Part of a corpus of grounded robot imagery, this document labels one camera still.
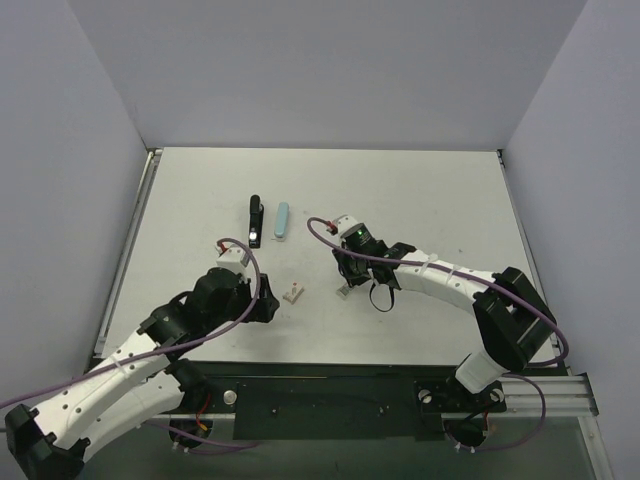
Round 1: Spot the beige staple box tray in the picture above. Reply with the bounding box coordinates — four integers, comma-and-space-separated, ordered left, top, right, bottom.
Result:
336, 283, 353, 300

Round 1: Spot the staple box with red label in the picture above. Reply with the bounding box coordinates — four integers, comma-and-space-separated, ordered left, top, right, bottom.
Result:
282, 282, 305, 305

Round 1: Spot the light blue white stapler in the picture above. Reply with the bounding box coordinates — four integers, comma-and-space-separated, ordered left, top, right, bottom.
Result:
273, 202, 290, 241

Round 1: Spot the black stapler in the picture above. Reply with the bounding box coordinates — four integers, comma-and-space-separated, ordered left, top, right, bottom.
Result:
248, 194, 264, 249

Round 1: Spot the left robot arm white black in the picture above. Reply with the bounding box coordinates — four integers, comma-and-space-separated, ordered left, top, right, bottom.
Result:
5, 267, 280, 479

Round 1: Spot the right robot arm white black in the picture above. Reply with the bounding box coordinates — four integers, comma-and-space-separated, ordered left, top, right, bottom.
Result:
328, 219, 554, 409

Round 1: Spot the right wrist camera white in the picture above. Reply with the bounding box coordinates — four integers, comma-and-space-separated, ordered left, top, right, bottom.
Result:
332, 214, 360, 237

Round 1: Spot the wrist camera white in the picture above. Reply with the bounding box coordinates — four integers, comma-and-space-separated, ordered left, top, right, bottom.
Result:
216, 247, 249, 277
332, 214, 360, 237

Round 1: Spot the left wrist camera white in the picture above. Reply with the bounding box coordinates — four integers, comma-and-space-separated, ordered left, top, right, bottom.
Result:
216, 247, 249, 277

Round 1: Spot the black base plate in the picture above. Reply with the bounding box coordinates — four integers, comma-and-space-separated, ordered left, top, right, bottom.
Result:
172, 361, 506, 441

